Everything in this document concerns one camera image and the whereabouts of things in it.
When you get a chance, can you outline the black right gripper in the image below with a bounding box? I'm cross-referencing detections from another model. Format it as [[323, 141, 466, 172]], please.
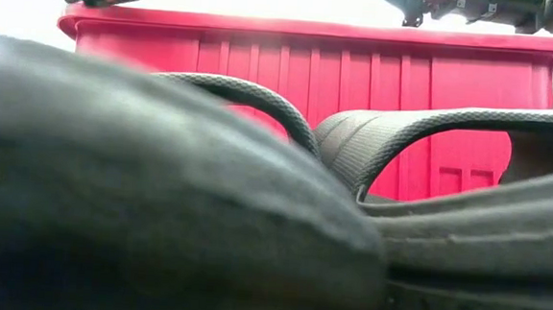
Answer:
[[370, 0, 549, 36]]

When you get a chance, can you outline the dark grey rubber slide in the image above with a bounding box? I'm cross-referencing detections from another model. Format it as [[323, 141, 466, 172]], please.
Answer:
[[302, 95, 553, 310], [0, 30, 402, 310]]

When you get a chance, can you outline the red ribbed plastic bin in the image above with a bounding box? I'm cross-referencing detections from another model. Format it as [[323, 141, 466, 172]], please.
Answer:
[[47, 0, 553, 212]]

